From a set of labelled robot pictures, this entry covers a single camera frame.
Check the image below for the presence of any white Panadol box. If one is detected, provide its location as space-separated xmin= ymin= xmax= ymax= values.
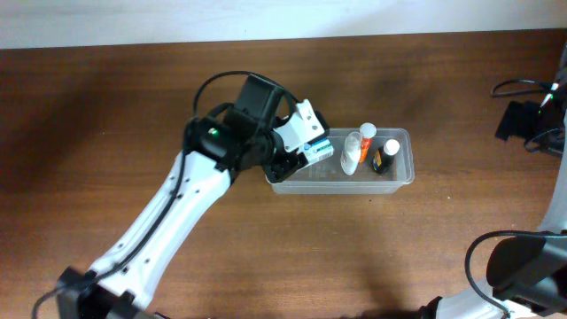
xmin=303 ymin=137 xmax=334 ymax=167

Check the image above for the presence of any white spray bottle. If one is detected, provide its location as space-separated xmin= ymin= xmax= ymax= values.
xmin=340 ymin=132 xmax=362 ymax=175

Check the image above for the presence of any orange tube white cap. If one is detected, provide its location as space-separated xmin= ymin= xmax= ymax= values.
xmin=359 ymin=122 xmax=377 ymax=163

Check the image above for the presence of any dark brown syrup bottle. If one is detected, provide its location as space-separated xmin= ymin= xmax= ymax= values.
xmin=372 ymin=139 xmax=400 ymax=175

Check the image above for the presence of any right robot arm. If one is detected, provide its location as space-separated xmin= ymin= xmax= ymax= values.
xmin=417 ymin=58 xmax=566 ymax=318

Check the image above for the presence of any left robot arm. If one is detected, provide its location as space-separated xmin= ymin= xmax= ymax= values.
xmin=51 ymin=71 xmax=330 ymax=318

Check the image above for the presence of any clear plastic container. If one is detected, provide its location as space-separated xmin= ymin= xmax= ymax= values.
xmin=271 ymin=128 xmax=415 ymax=195

